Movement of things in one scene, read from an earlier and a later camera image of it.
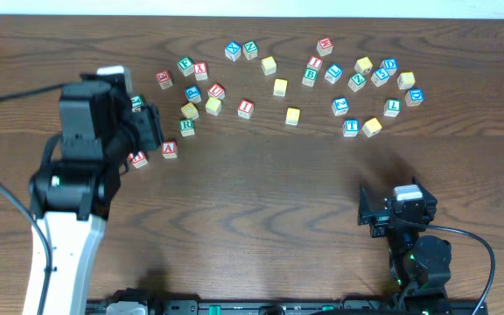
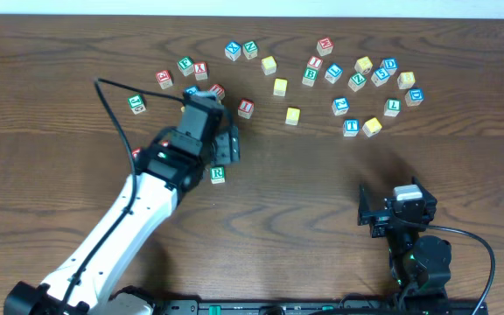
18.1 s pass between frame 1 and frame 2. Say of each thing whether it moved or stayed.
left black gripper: moved
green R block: moved
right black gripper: stayed
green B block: stayed
